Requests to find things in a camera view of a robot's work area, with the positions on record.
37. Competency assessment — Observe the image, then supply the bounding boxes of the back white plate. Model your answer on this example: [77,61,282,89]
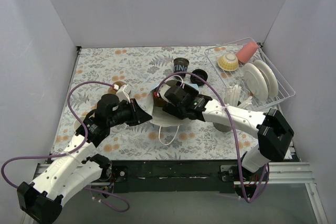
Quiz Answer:
[253,60,279,98]

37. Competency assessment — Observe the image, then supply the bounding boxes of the white paper cup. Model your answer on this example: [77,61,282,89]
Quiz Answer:
[73,116,85,131]

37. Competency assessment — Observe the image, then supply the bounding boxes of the white wire dish rack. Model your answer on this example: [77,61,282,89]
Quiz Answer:
[205,38,295,111]

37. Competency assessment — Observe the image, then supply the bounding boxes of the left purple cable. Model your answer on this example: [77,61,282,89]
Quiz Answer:
[1,81,130,213]

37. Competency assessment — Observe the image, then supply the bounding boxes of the floral tablecloth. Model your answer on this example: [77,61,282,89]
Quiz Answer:
[51,46,293,161]

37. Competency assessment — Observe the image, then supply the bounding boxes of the grey cup with straws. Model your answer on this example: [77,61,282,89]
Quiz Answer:
[214,84,253,132]

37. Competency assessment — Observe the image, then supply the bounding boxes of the back black coffee cup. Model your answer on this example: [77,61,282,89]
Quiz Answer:
[173,57,190,73]

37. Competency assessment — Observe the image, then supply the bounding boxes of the aluminium frame rail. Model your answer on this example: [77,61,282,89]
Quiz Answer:
[28,162,329,224]

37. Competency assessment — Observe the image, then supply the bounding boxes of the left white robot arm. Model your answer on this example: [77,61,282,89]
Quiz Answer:
[17,94,152,223]

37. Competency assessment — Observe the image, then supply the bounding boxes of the front white plate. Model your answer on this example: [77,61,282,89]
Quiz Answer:
[243,63,268,101]

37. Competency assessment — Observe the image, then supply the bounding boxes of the yellow patterned bowl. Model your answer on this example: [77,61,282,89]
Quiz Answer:
[217,52,239,72]

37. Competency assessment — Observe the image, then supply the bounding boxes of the white plate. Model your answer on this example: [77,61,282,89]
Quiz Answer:
[243,63,268,101]
[253,60,279,98]

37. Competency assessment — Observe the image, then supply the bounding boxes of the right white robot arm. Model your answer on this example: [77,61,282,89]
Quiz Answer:
[159,84,294,181]

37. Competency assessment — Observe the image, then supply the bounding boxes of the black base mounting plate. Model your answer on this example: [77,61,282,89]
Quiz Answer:
[107,159,242,195]

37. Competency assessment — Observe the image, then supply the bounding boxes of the brown cardboard cup sleeves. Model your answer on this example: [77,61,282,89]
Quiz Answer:
[107,81,126,94]

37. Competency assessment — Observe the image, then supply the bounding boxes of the stack of black lids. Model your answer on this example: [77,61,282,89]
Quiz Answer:
[190,69,208,87]

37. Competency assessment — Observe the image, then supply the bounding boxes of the light blue paper bag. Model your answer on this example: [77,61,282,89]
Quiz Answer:
[140,83,191,146]

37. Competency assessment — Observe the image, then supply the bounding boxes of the pink plastic cup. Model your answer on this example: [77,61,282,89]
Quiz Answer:
[236,41,258,63]

